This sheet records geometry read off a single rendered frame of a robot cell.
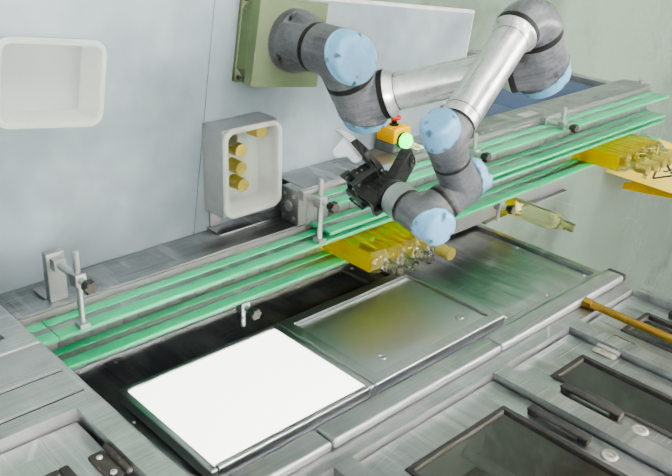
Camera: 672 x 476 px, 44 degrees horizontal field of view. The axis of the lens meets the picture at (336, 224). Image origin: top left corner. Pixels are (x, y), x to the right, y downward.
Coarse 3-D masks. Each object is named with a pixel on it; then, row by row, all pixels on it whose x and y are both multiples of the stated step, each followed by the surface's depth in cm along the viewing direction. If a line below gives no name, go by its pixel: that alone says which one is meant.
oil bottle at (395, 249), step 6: (360, 234) 217; (366, 234) 217; (372, 234) 217; (378, 234) 217; (372, 240) 214; (378, 240) 214; (384, 240) 214; (390, 240) 214; (384, 246) 211; (390, 246) 211; (396, 246) 211; (402, 246) 212; (390, 252) 209; (396, 252) 209; (402, 252) 210; (390, 258) 209; (396, 258) 209
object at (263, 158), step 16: (240, 128) 194; (256, 128) 197; (272, 128) 203; (224, 144) 192; (256, 144) 208; (272, 144) 205; (224, 160) 194; (240, 160) 206; (256, 160) 210; (272, 160) 207; (224, 176) 195; (256, 176) 211; (272, 176) 208; (224, 192) 197; (240, 192) 209; (256, 192) 213; (272, 192) 210; (224, 208) 199; (240, 208) 204; (256, 208) 205
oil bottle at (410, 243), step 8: (384, 224) 223; (376, 232) 219; (384, 232) 218; (392, 232) 218; (400, 232) 218; (400, 240) 214; (408, 240) 214; (416, 240) 215; (408, 248) 213; (408, 256) 213
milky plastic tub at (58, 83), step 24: (0, 48) 151; (24, 48) 162; (48, 48) 165; (72, 48) 168; (96, 48) 166; (0, 72) 153; (24, 72) 163; (48, 72) 167; (72, 72) 170; (96, 72) 168; (0, 96) 154; (24, 96) 165; (48, 96) 168; (72, 96) 172; (96, 96) 169; (0, 120) 156; (24, 120) 161; (48, 120) 164; (72, 120) 167; (96, 120) 169
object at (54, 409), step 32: (32, 352) 125; (0, 384) 118; (32, 384) 118; (64, 384) 118; (0, 416) 111; (32, 416) 111; (64, 416) 112; (96, 416) 112; (0, 448) 107; (32, 448) 108; (64, 448) 108; (96, 448) 108; (128, 448) 106
